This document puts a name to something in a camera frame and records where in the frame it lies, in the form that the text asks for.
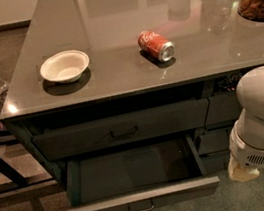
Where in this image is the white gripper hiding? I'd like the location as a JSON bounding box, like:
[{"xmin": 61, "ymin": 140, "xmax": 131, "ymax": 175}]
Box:
[{"xmin": 228, "ymin": 124, "xmax": 264, "ymax": 182}]

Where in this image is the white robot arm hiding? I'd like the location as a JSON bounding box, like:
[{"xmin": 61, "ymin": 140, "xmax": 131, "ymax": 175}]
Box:
[{"xmin": 227, "ymin": 66, "xmax": 264, "ymax": 182}]

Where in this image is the red cola can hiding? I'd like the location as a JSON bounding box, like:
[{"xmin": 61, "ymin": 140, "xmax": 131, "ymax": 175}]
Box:
[{"xmin": 138, "ymin": 30, "xmax": 175, "ymax": 63}]

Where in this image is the white paper bowl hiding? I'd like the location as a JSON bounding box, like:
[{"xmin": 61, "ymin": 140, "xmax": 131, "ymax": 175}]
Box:
[{"xmin": 40, "ymin": 50, "xmax": 90, "ymax": 84}]

